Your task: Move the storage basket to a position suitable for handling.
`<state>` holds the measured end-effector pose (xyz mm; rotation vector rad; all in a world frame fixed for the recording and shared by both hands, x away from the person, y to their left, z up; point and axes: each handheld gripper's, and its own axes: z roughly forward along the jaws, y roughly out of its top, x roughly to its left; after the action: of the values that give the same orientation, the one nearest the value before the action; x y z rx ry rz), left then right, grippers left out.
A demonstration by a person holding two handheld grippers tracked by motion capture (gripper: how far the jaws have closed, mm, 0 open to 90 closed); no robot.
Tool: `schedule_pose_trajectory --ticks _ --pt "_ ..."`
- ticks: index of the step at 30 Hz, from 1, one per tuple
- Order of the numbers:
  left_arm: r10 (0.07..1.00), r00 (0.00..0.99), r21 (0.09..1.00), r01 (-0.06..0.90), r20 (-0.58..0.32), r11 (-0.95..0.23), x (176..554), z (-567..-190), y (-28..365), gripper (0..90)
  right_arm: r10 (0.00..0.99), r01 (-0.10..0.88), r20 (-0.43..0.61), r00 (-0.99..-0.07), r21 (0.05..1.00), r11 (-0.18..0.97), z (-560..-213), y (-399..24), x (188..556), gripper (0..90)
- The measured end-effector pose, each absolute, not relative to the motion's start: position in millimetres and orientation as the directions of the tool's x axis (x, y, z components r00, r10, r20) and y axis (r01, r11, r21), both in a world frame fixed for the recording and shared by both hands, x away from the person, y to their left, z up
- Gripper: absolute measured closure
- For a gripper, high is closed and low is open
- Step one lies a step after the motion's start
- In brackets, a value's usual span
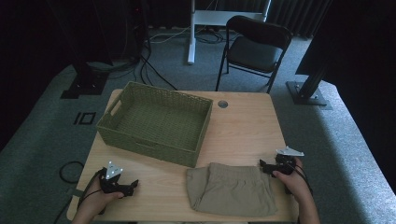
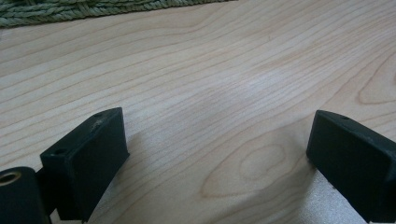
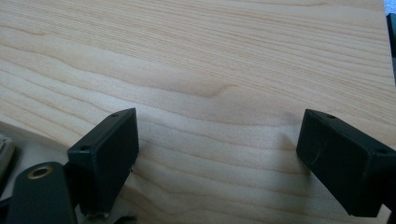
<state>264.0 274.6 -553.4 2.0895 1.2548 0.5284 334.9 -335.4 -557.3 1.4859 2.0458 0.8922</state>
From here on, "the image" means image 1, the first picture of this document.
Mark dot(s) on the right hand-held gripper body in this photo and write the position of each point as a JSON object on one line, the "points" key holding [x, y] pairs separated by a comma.
{"points": [[284, 166]]}

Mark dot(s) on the black folding chair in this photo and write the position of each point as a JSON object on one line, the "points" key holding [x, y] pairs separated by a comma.
{"points": [[253, 53]]}

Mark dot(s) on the black stand with square base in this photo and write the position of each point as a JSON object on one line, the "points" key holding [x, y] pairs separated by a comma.
{"points": [[85, 82]]}

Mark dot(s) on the grey table grommet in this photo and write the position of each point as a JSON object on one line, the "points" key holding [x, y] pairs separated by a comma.
{"points": [[223, 104]]}

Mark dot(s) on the grey tape piece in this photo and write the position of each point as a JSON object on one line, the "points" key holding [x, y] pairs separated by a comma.
{"points": [[76, 193]]}

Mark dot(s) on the khaki pants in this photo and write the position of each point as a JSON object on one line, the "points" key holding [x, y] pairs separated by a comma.
{"points": [[232, 189]]}

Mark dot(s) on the person's left hand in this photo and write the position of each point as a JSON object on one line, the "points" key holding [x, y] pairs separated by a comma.
{"points": [[96, 199]]}

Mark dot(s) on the person's right hand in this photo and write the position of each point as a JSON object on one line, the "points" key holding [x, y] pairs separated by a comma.
{"points": [[295, 183]]}

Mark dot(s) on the white desk frame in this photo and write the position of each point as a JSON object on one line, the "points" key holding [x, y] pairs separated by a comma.
{"points": [[191, 37]]}

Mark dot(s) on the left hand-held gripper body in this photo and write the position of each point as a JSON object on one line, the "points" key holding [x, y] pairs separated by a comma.
{"points": [[112, 183]]}

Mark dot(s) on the black stand with flat base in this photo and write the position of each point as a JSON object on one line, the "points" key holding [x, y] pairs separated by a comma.
{"points": [[308, 90]]}

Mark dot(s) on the green woven basket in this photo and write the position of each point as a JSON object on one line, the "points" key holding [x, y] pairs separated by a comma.
{"points": [[162, 124]]}

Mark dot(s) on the dark curtain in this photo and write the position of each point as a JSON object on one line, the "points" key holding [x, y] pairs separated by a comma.
{"points": [[295, 15]]}

